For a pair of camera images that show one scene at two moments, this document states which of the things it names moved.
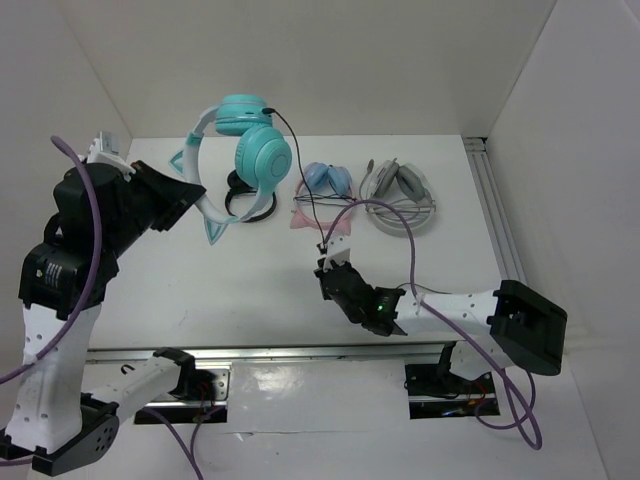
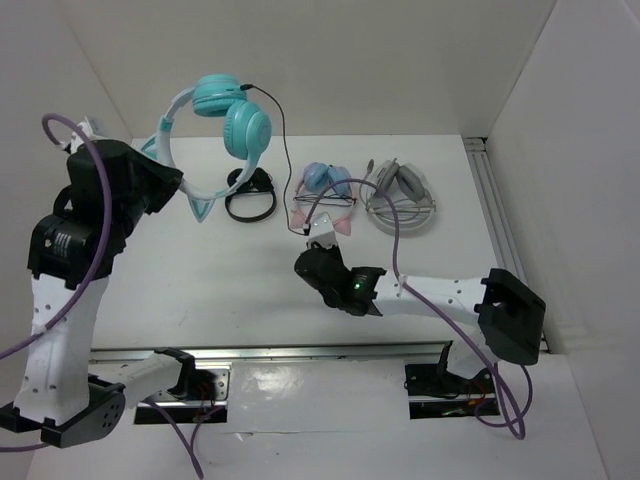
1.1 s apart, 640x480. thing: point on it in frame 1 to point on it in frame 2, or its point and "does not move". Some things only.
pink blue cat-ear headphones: [331, 188] does not move
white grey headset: [403, 188] does not move
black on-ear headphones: [237, 187] does not move
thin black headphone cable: [269, 110] to [289, 176]
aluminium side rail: [490, 202] does not move
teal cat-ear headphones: [263, 154] to [247, 130]
